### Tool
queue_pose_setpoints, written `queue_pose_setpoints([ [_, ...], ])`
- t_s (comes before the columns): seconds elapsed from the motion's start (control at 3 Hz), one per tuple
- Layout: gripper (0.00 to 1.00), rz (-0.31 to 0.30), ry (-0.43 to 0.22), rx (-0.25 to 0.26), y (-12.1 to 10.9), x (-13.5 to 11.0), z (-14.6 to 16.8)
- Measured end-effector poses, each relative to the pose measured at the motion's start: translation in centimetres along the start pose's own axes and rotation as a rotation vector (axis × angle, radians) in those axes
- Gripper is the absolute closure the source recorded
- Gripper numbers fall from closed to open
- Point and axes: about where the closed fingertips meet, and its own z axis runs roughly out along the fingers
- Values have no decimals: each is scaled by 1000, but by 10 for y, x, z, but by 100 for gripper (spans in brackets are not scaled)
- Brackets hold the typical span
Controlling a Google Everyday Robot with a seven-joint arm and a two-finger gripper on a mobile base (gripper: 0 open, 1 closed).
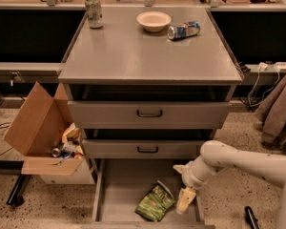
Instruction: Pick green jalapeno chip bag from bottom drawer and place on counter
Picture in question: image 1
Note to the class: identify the grey open bottom drawer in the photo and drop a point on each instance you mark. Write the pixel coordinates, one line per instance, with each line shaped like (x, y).
(121, 185)

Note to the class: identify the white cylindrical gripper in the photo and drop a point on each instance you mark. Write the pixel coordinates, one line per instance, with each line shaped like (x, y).
(188, 175)

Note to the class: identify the cream bowl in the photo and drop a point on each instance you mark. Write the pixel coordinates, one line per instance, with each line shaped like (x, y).
(153, 21)

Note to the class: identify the grey middle drawer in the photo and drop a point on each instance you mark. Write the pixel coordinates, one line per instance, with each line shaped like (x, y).
(163, 149)

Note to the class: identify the silver can in box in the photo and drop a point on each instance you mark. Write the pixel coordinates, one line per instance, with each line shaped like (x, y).
(56, 151)

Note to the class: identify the black stand leg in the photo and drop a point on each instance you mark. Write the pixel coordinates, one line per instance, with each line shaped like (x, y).
(13, 168)

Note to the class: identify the white power strip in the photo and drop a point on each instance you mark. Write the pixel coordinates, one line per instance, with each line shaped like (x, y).
(281, 65)

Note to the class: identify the grey drawer cabinet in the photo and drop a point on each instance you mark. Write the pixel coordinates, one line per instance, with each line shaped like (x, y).
(122, 62)

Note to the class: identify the brown hanging cloth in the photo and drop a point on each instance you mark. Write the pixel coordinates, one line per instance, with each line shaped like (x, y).
(272, 114)

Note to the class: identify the grey top drawer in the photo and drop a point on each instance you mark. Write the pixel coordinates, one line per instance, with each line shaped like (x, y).
(148, 115)

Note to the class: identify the blue lying soda can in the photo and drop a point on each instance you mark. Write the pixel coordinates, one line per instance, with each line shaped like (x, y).
(184, 30)

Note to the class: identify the green jalapeno chip bag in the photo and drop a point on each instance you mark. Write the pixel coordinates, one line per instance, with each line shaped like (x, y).
(156, 203)

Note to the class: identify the brown cardboard box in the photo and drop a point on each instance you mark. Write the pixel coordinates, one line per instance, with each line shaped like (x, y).
(37, 128)

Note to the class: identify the black object on floor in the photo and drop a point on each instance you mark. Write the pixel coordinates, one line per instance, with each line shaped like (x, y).
(250, 217)

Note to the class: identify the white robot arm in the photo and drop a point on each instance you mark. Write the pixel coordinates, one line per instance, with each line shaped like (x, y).
(216, 157)

